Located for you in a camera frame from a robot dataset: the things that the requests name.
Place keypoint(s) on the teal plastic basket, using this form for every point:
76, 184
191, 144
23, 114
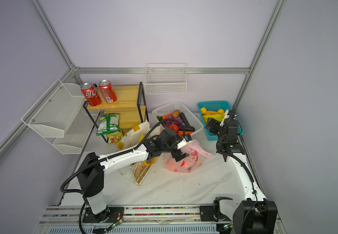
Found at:
213, 110

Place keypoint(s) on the yellow toy banana bunch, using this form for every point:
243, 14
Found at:
217, 117

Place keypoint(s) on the small yellow-green snack bag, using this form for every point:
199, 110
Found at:
114, 138

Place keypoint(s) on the dark toy cucumber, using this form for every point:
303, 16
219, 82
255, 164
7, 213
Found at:
184, 119

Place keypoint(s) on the purple toy eggplant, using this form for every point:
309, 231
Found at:
186, 128

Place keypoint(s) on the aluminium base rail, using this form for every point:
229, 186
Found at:
141, 219

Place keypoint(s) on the red cola can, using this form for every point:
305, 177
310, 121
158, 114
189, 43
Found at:
90, 94
107, 91

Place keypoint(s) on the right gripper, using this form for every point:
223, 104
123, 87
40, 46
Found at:
215, 124

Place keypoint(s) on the white mesh tiered rack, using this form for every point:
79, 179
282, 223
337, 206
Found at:
60, 118

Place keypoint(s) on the brown toy potato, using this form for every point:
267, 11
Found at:
176, 114

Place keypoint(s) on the wooden black-frame shelf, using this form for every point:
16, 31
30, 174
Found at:
130, 104

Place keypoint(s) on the red cola can left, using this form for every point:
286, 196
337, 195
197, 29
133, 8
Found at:
90, 94

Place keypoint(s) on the orange toy carrot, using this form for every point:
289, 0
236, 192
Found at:
182, 133

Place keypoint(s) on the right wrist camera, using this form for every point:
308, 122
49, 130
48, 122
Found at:
228, 115

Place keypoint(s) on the yellow toy lemon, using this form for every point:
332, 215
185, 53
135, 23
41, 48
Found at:
203, 110

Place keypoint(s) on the green snack bag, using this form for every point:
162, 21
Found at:
108, 123

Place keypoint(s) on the purple toy onion left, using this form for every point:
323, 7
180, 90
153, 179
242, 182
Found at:
169, 118

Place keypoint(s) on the white wire wall basket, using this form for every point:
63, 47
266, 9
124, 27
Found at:
165, 78

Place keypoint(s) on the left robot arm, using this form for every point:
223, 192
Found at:
88, 180

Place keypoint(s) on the pink plastic grocery bag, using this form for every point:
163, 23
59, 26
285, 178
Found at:
195, 156

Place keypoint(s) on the red cola can right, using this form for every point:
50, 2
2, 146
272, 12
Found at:
107, 91

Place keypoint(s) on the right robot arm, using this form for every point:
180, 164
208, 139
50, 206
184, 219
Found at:
254, 213

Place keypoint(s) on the white canvas tote bag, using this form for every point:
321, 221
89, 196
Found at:
137, 165

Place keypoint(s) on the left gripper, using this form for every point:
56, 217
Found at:
182, 156

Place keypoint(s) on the red toy tomato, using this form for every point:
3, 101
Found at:
174, 127

